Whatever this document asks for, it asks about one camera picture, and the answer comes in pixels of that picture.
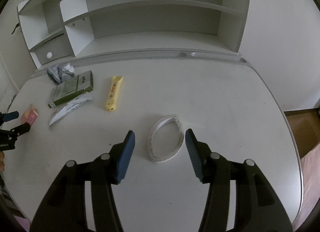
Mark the small pink box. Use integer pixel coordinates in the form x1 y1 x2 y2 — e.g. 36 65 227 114
21 104 39 126

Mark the white tape ring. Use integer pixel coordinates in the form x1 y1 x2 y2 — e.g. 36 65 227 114
145 113 186 164

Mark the yellow candy bar wrapper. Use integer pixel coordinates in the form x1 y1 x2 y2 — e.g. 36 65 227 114
105 76 124 112

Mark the white torn wrapper strip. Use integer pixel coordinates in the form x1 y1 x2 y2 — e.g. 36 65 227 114
49 92 93 126

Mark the green cardboard box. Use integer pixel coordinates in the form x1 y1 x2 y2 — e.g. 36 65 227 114
48 70 94 108

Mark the crumpled grey white wrapper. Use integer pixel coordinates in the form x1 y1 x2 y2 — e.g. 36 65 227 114
46 63 75 85

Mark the white drawer knob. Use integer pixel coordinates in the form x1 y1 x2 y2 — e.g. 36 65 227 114
46 52 53 59

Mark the pink bed blanket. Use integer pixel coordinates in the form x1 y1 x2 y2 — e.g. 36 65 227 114
292 143 319 231

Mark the white desk hutch shelf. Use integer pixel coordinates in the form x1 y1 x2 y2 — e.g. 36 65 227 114
17 0 250 69

